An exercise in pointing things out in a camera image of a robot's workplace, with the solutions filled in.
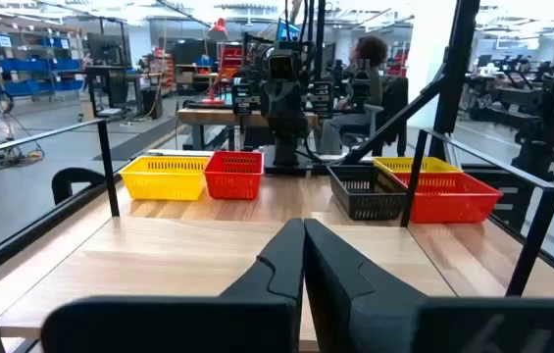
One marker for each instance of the red desk lamp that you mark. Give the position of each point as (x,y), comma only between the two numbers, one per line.
(217,32)

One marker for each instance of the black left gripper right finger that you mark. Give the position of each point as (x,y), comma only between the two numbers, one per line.
(355,304)

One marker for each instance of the black computer monitor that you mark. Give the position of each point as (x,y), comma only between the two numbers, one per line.
(105,49)

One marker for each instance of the red plastic basket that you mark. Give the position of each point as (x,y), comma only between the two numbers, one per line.
(453,203)
(234,181)

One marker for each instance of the wooden workbench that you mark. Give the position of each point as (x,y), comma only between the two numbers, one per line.
(208,116)

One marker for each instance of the black plastic basket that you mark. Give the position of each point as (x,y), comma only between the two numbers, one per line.
(365,201)

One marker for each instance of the rack with blue bins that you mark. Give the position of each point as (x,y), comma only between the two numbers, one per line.
(36,65)

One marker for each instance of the black background robot arm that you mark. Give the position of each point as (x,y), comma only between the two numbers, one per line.
(541,142)

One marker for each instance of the black arch bracket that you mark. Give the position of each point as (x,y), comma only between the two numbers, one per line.
(78,173)

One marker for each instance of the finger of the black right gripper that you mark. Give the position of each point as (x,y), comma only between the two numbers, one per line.
(293,108)
(272,108)

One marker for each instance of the yellow plastic basket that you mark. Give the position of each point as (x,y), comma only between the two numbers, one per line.
(164,184)
(418,165)

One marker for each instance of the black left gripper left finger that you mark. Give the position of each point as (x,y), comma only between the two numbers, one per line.
(266,314)

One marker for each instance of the person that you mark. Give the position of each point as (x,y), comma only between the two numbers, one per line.
(372,49)

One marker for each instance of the black metal rig frame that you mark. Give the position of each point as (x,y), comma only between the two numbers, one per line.
(455,73)

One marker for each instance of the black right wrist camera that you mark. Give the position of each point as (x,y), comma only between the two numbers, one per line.
(282,66)

